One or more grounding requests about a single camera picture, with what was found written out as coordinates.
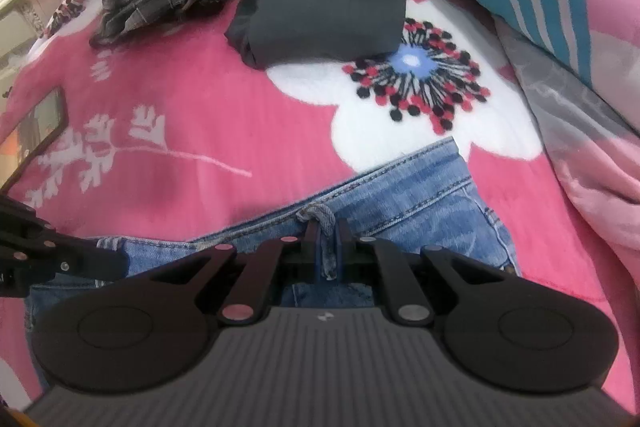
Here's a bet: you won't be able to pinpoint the framed portrait picture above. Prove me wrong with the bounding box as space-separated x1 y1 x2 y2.
0 87 68 188

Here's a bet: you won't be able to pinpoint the blue denim jeans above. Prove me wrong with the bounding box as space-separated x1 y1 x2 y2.
25 137 521 333

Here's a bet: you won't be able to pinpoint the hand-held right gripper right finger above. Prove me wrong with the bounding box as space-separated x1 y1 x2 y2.
336 220 507 325

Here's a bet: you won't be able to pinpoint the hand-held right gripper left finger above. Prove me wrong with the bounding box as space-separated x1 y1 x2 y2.
149 220 321 325

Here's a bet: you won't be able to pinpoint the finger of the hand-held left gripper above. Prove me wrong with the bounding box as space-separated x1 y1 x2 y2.
0 193 128 299

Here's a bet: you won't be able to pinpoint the pink grey floral duvet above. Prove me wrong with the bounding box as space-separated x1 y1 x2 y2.
405 0 640 253

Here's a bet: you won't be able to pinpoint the pink floral bed blanket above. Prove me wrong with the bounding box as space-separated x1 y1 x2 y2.
0 0 640 427

